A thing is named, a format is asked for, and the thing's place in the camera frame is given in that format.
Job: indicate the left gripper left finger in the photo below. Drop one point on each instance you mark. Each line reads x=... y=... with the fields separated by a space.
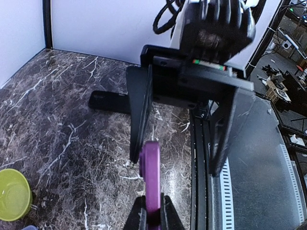
x=137 y=217

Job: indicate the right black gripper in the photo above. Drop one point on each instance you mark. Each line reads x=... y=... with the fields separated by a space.
x=168 y=76

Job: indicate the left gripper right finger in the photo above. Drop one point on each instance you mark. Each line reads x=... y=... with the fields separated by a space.
x=168 y=215

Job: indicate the black phone case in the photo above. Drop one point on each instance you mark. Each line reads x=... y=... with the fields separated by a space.
x=109 y=101

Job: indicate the lavender phone case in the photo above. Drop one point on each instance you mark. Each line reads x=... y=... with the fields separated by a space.
x=30 y=227

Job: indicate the green plastic bowl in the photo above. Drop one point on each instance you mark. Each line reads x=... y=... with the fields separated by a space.
x=15 y=195

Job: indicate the black front rail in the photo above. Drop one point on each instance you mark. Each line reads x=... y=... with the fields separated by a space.
x=201 y=196

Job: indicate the white slotted cable duct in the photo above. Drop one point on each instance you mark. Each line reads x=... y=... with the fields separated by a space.
x=261 y=190

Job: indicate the right black frame post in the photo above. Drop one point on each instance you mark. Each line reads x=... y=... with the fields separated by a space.
x=268 y=23

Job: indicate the black frame post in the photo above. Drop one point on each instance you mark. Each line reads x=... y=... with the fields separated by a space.
x=47 y=23
x=268 y=23

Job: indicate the left black frame post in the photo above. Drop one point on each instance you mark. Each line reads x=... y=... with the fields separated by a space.
x=47 y=23

